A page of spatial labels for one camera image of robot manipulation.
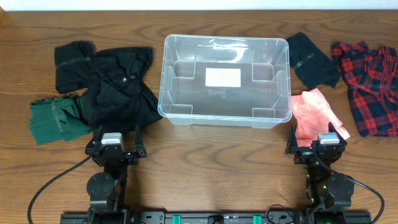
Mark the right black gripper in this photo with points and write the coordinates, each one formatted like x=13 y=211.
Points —
x=305 y=152

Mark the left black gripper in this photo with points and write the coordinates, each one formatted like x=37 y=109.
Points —
x=115 y=154

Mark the large black shirt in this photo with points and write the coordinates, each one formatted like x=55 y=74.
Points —
x=119 y=100

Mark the green cloth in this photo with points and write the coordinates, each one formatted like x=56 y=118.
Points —
x=56 y=119

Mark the black cloth with band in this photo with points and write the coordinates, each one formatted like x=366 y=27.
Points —
x=76 y=66

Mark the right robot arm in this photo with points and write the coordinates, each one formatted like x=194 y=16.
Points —
x=327 y=189

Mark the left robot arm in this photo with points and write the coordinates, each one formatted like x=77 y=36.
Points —
x=107 y=188

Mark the pink cloth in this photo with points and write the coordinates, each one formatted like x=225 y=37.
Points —
x=313 y=113

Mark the dark folded cloth right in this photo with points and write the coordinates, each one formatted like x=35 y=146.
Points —
x=310 y=64

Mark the red plaid shirt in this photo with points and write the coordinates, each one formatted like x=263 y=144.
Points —
x=371 y=77

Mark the clear plastic storage bin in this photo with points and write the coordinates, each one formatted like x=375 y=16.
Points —
x=262 y=101

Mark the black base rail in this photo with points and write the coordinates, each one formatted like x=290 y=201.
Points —
x=183 y=218

